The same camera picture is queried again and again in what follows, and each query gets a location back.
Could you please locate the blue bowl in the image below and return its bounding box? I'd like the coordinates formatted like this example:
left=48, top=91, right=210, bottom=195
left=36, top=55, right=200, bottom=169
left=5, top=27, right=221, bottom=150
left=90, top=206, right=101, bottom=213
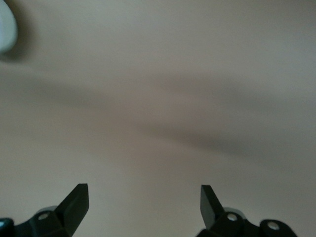
left=0, top=0, right=18, bottom=55

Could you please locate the brown table cover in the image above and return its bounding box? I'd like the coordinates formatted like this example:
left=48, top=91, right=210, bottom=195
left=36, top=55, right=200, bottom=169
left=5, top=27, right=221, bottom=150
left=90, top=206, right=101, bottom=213
left=0, top=0, right=316, bottom=237

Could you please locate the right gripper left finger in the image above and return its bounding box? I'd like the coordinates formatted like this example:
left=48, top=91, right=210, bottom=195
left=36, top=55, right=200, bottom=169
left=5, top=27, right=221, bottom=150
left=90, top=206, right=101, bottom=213
left=13, top=183, right=90, bottom=237

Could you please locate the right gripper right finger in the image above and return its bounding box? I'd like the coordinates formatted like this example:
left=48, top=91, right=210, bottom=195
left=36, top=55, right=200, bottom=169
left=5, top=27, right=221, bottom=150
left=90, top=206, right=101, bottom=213
left=197, top=184, right=298, bottom=237

